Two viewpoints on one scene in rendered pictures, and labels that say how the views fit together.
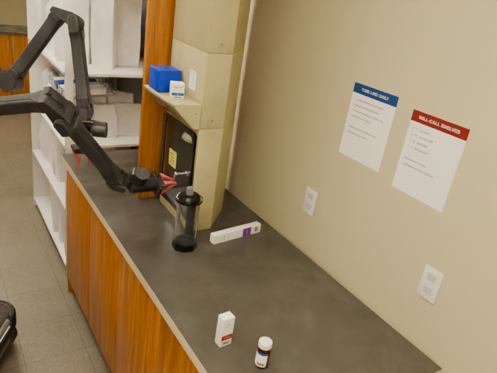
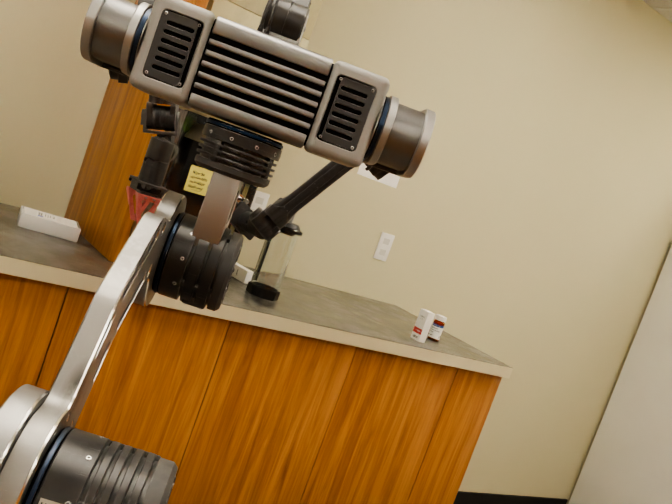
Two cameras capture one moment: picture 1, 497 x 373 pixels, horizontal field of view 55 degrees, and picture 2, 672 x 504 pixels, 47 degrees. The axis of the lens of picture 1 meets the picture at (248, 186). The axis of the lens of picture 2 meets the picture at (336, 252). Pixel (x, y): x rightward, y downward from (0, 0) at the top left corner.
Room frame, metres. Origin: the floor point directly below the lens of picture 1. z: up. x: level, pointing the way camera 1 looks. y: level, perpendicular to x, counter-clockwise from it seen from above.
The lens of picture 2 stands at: (1.52, 2.57, 1.34)
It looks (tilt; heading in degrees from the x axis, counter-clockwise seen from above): 5 degrees down; 270
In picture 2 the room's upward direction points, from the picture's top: 20 degrees clockwise
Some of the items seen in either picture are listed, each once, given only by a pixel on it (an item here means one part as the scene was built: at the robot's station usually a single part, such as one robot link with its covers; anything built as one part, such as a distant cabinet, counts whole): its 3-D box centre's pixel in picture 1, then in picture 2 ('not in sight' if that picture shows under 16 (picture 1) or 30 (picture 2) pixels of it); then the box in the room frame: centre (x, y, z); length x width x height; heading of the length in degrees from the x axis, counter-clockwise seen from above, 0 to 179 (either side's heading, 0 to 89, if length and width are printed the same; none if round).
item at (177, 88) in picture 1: (177, 89); not in sight; (1.88, 0.34, 1.54); 0.05 x 0.05 x 0.06; 21
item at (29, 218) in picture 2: not in sight; (48, 223); (2.31, 0.43, 0.96); 0.16 x 0.12 x 0.04; 25
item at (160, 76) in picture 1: (165, 78); not in sight; (1.97, 0.41, 1.56); 0.10 x 0.10 x 0.09; 36
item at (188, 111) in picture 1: (170, 106); not in sight; (1.91, 0.37, 1.46); 0.32 x 0.11 x 0.10; 36
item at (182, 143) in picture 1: (176, 166); (206, 191); (1.94, 0.33, 1.19); 0.30 x 0.01 x 0.40; 36
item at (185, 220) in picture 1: (186, 220); (274, 259); (1.70, 0.22, 1.06); 0.11 x 0.11 x 0.21
